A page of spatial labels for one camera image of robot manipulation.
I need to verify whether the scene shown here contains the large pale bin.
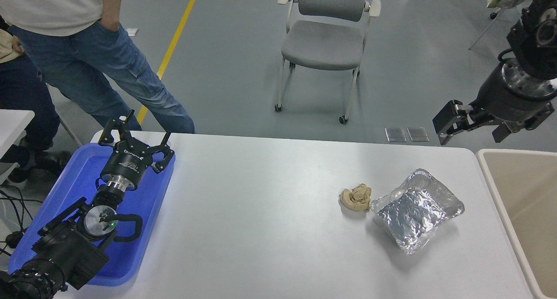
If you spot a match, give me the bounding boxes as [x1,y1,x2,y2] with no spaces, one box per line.
[476,149,557,299]

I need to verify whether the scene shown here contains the blue plastic tray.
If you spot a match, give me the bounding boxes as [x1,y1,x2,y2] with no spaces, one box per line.
[8,142,177,287]

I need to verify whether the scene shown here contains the crumpled tan paper ball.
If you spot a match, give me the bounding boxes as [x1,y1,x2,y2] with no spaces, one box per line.
[339,184,373,212]

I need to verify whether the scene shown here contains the grey chair with white frame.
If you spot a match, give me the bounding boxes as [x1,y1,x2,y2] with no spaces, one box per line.
[274,0,382,125]

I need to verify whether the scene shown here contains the black floor cables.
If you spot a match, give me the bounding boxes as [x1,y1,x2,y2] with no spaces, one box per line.
[0,184,44,257]

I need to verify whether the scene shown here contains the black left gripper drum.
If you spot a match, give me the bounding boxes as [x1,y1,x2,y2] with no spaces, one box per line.
[101,144,154,191]

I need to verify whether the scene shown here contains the standing person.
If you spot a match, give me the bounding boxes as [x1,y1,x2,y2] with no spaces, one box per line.
[0,0,195,134]

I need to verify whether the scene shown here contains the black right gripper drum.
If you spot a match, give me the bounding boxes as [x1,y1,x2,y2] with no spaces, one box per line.
[472,70,557,122]

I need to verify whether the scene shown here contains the foil tray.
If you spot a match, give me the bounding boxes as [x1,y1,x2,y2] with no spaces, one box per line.
[370,168,465,255]

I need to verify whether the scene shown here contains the small white table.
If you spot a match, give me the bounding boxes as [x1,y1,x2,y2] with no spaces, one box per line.
[0,109,35,160]

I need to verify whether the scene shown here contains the thin metal chair leg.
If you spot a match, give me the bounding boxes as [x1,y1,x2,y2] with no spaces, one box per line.
[59,116,83,148]

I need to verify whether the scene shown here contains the seated person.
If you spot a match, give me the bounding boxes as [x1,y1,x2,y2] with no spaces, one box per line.
[0,15,72,184]

